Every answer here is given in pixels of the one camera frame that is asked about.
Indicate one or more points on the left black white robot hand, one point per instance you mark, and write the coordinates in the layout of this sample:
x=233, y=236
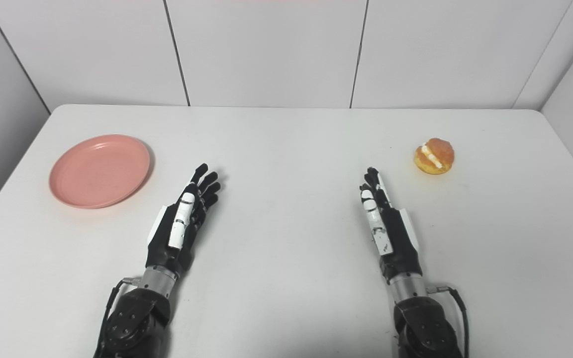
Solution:
x=164, y=246

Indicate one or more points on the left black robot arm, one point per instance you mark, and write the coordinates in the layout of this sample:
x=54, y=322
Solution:
x=137, y=318

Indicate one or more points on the pink round plate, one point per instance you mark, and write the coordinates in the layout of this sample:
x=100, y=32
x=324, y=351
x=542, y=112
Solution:
x=98, y=171

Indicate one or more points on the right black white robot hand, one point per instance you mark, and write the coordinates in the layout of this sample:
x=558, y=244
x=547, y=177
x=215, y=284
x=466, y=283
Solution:
x=401, y=248

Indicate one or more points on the cream puff pastry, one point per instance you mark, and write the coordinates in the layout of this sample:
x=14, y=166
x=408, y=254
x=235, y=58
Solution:
x=435, y=156

